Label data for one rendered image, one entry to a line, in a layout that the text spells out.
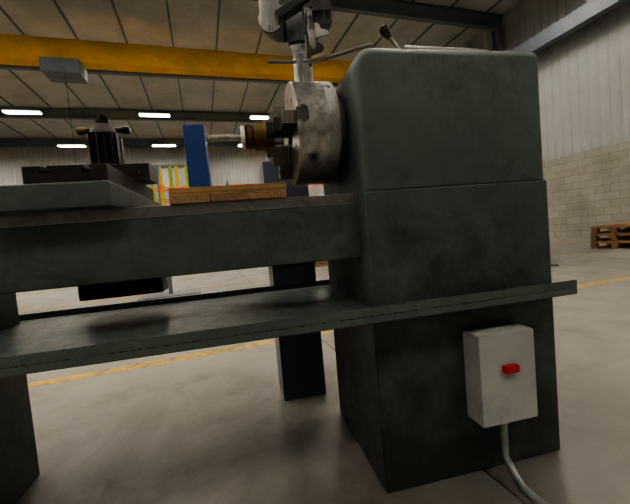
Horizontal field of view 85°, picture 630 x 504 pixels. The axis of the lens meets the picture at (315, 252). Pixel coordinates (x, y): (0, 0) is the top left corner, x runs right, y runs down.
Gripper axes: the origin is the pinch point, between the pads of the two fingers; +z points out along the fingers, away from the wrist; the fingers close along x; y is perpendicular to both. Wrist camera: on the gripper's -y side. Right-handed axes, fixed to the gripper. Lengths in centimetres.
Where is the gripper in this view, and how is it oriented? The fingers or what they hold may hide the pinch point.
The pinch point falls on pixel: (310, 59)
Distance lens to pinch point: 123.3
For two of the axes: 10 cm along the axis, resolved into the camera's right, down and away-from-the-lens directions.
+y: 9.9, -1.1, 0.7
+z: 0.9, 9.7, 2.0
